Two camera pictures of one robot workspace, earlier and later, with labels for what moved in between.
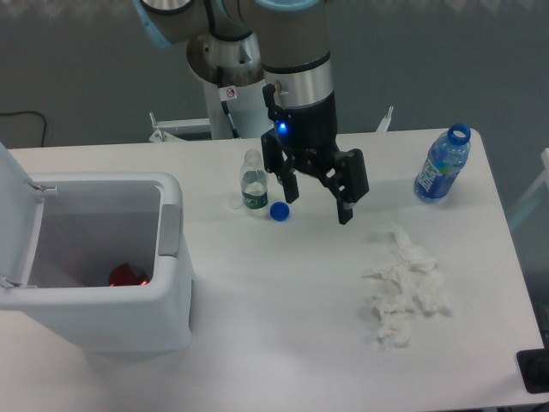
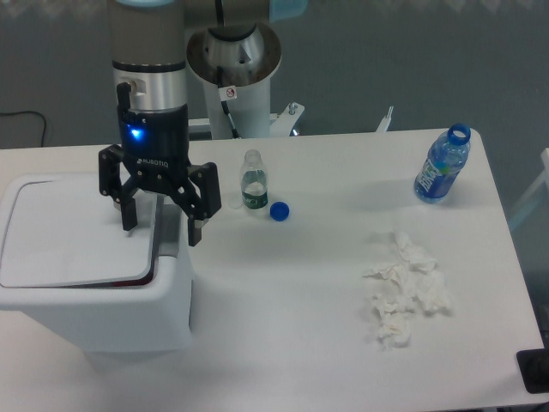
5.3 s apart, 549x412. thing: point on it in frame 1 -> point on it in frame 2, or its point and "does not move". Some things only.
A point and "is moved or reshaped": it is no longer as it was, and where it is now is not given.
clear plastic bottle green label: x=254 y=181 does not move
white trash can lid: x=21 y=204 is moved or reshaped
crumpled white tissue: x=413 y=283 does not move
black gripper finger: x=347 y=181 -> x=200 y=196
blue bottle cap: x=280 y=211 does not move
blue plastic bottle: x=443 y=164 does not move
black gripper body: x=308 y=134 -> x=155 y=146
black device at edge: x=533 y=367 does not move
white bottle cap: x=235 y=202 does not move
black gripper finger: x=276 y=163 -> x=110 y=181
